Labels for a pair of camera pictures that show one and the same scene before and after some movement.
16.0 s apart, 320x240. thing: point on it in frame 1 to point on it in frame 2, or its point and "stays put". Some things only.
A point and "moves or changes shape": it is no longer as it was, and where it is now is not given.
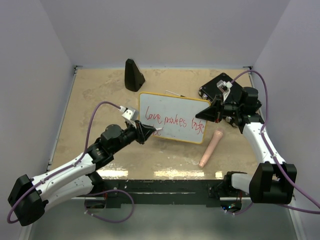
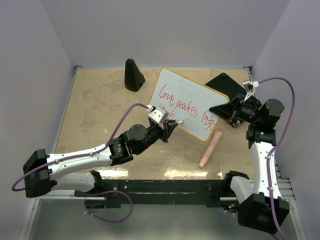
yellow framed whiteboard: [176, 114] moves or changes shape
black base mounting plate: [162, 193] stays put
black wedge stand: [134, 79] stays put
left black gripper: [144, 131] to [168, 127]
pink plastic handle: [218, 135] stays put
